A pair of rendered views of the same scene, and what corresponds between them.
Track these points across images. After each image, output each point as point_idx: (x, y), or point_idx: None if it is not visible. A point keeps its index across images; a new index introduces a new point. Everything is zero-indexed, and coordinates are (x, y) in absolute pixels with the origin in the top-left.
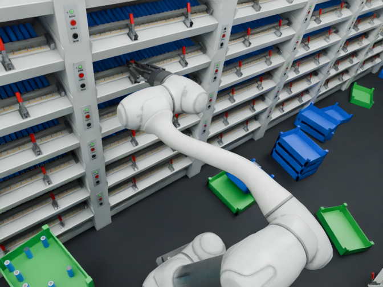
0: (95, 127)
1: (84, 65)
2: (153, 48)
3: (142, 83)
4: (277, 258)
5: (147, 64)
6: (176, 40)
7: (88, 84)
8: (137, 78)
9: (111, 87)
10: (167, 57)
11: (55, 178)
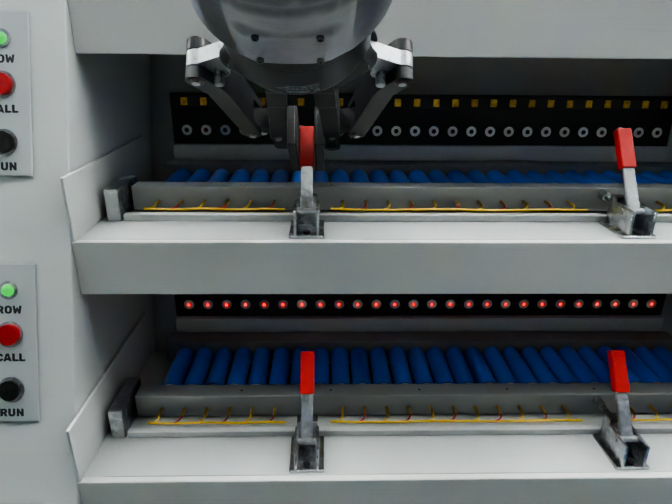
0: (48, 429)
1: (24, 39)
2: (475, 176)
3: (345, 246)
4: None
5: (350, 102)
6: (607, 176)
7: (36, 149)
8: (187, 47)
9: (180, 231)
10: (535, 194)
11: None
